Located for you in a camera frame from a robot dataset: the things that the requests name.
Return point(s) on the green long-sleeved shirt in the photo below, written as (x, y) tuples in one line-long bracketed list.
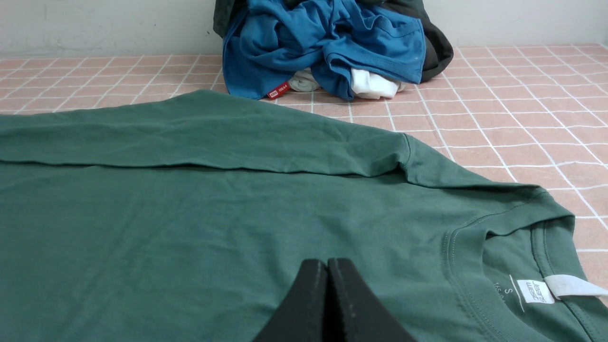
[(187, 220)]

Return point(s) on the white garment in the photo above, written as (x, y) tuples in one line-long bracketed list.
[(364, 84)]

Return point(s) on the pink checked tablecloth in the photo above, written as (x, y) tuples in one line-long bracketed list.
[(527, 114)]

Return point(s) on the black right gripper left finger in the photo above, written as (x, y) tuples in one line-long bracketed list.
[(300, 315)]

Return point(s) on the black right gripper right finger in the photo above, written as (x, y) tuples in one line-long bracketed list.
[(353, 312)]

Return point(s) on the dark grey garment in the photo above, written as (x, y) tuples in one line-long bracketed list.
[(439, 52)]

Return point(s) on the blue shirt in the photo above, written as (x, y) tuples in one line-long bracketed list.
[(267, 42)]

